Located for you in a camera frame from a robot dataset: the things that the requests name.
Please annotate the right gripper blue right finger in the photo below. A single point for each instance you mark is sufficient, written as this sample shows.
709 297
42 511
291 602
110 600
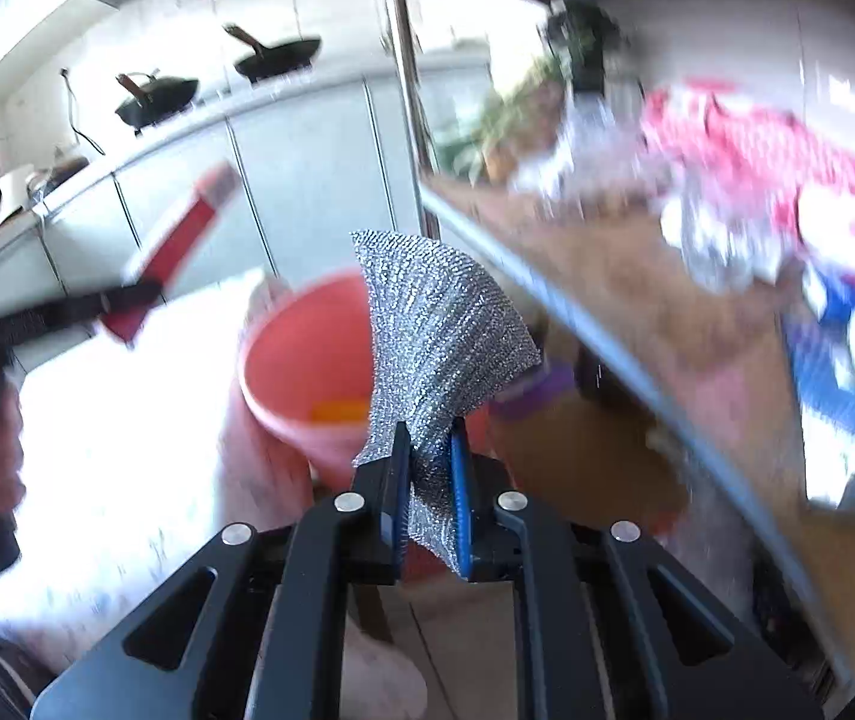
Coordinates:
476 483

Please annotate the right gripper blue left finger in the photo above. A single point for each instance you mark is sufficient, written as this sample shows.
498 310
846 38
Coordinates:
386 488

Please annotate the silver mesh scouring pad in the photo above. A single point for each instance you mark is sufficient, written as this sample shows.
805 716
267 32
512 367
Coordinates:
445 339

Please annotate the red white medicine box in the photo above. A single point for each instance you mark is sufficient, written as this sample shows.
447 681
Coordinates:
172 254

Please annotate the pink plastic basin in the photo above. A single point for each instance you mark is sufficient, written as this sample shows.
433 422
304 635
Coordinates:
306 369

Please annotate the floral bear tablecloth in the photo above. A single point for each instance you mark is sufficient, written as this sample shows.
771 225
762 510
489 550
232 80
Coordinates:
133 457

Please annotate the induction cooker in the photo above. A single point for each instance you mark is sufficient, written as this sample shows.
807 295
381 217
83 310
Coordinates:
45 181

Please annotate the metal storage shelf rack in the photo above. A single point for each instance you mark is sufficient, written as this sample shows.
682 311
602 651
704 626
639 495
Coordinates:
758 379

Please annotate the black wok with lid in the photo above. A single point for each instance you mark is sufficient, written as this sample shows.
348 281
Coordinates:
156 101

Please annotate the clear bowl of vegetables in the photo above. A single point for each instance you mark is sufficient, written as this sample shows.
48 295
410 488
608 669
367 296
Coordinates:
523 124

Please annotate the black frying pan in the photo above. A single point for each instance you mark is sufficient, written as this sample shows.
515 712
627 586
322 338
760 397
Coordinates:
266 62

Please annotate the pink polka dot cloth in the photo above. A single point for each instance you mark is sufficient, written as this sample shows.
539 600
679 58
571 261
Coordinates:
748 146

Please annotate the black blender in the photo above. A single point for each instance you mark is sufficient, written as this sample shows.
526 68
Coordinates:
577 34

